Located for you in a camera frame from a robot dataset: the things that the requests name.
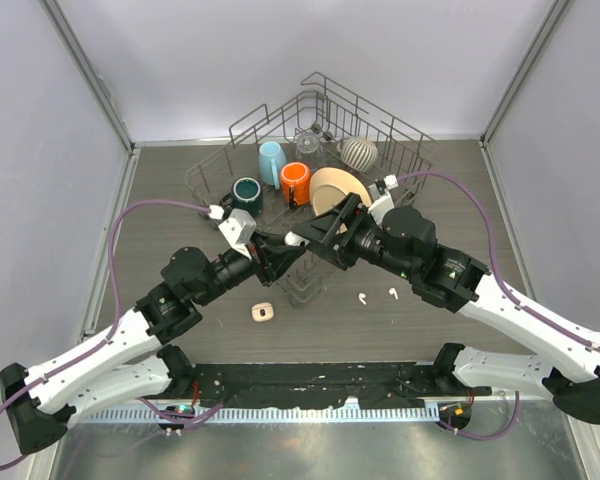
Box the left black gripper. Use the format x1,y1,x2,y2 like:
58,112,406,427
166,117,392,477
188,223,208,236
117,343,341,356
195,229,305,307

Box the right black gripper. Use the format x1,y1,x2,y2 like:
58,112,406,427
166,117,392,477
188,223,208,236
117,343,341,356
291,193,416,281

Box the white earbud charging case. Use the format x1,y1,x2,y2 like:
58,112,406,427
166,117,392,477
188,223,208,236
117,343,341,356
284,231,309,247

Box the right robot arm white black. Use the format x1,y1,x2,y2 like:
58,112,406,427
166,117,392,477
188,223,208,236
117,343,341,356
285,194,600,425

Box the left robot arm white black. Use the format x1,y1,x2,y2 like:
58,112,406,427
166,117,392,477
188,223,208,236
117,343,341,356
0,232,308,455

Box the beige plate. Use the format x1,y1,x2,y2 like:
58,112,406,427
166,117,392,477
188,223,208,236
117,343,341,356
310,167,372,216

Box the orange mug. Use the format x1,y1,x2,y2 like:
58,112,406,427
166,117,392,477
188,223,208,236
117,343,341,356
279,162,311,209

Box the dark green mug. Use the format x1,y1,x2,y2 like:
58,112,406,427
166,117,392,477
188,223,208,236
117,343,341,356
220,177,264,218

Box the striped ceramic mug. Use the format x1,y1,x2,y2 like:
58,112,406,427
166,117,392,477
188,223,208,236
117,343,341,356
336,137,379,173

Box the clear glass cup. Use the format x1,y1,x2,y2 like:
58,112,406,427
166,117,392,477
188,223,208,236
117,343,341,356
294,130,325,170

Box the light blue mug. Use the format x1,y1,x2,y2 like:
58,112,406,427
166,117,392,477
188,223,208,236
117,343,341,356
258,141,287,190

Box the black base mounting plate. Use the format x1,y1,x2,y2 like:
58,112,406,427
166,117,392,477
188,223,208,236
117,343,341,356
139,360,494,409

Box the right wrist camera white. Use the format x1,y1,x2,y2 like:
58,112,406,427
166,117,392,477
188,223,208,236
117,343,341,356
368,174,398,226

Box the grey wire dish rack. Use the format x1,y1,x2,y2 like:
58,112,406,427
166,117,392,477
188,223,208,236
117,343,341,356
184,71,442,308

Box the aluminium frame rail front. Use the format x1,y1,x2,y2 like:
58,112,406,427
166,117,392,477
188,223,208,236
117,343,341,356
42,359,592,405

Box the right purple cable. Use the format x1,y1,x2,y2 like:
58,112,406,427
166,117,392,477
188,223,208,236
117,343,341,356
394,170,600,441

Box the purple cable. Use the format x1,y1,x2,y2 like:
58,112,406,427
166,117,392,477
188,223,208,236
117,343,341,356
0,199,216,472
394,170,600,441

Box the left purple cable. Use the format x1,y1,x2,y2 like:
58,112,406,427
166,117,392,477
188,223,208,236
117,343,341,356
0,199,216,472

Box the white slotted cable duct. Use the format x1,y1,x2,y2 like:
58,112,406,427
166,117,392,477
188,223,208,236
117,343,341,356
81,402,440,425

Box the aluminium frame post right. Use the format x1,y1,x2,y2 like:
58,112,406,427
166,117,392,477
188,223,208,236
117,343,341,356
480,0,574,146

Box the aluminium frame post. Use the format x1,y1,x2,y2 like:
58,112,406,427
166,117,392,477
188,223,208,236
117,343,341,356
39,0,135,153
480,0,574,146

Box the aluminium frame post left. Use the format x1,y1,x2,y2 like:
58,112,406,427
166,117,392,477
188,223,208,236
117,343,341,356
39,0,135,153

